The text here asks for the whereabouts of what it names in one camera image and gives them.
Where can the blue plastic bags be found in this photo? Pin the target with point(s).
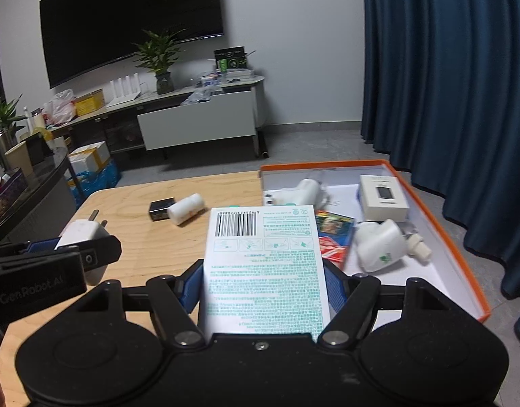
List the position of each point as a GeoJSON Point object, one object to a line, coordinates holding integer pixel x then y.
{"type": "Point", "coordinates": [94, 184]}

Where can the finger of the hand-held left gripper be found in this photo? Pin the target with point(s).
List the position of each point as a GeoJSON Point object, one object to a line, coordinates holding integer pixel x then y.
{"type": "Point", "coordinates": [101, 252]}
{"type": "Point", "coordinates": [42, 245]}

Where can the white square plug adapter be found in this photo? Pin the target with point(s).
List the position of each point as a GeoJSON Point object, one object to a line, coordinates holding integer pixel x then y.
{"type": "Point", "coordinates": [80, 231]}

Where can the black wall television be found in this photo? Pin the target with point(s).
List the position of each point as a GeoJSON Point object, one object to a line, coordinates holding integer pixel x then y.
{"type": "Point", "coordinates": [116, 21]}

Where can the black charger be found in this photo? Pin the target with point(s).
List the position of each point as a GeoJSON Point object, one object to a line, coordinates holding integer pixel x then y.
{"type": "Point", "coordinates": [158, 208]}

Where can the stack of white boxes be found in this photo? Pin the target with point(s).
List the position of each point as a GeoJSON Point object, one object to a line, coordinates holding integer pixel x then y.
{"type": "Point", "coordinates": [239, 75]}

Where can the white plastic bag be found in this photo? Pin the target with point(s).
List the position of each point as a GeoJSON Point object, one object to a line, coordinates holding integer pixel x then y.
{"type": "Point", "coordinates": [61, 108]}

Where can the large white green-button plug device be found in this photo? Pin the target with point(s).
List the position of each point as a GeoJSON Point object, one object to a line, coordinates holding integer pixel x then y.
{"type": "Point", "coordinates": [380, 246]}

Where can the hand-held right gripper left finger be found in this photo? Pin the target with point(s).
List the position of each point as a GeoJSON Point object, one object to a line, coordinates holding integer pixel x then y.
{"type": "Point", "coordinates": [191, 288]}

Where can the potted plant in dark vase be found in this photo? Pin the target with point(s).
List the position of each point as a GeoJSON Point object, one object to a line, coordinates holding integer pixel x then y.
{"type": "Point", "coordinates": [160, 59]}

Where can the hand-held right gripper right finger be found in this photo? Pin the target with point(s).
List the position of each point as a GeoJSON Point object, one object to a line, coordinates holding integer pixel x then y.
{"type": "Point", "coordinates": [334, 288]}

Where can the small white plug device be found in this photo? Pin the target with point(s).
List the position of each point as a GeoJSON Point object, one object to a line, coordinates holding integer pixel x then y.
{"type": "Point", "coordinates": [304, 190]}

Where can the clear bags in drawer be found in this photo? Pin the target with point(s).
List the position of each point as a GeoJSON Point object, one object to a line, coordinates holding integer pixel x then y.
{"type": "Point", "coordinates": [198, 95]}

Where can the dark round glass table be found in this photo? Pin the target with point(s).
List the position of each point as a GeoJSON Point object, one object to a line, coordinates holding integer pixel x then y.
{"type": "Point", "coordinates": [39, 203]}

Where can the grey television stand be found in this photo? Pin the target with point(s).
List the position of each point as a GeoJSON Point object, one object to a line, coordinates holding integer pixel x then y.
{"type": "Point", "coordinates": [166, 97]}

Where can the white router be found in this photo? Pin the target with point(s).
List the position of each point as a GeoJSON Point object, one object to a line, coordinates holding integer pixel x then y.
{"type": "Point", "coordinates": [124, 93]}

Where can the green leafy plant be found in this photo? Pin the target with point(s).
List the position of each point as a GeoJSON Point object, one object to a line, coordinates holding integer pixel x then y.
{"type": "Point", "coordinates": [3, 114]}

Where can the small white bottle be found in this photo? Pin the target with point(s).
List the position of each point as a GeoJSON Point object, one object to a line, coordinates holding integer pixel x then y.
{"type": "Point", "coordinates": [183, 210]}

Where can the white charger box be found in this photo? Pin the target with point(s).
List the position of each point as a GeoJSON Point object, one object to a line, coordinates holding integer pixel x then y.
{"type": "Point", "coordinates": [383, 197]}

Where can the teal and white box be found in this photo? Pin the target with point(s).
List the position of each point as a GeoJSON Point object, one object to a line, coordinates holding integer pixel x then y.
{"type": "Point", "coordinates": [264, 271]}

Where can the orange-edged white box tray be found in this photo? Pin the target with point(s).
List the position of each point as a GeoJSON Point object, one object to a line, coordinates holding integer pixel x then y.
{"type": "Point", "coordinates": [446, 263]}

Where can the white and yellow cardboard box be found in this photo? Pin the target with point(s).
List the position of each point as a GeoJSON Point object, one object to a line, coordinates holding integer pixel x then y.
{"type": "Point", "coordinates": [90, 157]}

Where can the black and green box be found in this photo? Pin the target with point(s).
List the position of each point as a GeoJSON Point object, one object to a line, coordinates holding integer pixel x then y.
{"type": "Point", "coordinates": [230, 59]}

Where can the dark blue curtain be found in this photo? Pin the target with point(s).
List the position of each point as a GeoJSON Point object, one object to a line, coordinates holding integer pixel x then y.
{"type": "Point", "coordinates": [433, 72]}

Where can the red and blue card box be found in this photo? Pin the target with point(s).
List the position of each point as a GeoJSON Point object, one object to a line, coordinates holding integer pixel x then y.
{"type": "Point", "coordinates": [334, 237]}

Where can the white open drawer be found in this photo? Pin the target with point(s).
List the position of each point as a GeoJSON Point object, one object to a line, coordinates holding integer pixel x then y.
{"type": "Point", "coordinates": [200, 118]}

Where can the black roll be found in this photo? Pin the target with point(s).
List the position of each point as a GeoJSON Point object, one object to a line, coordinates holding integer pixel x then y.
{"type": "Point", "coordinates": [264, 146]}

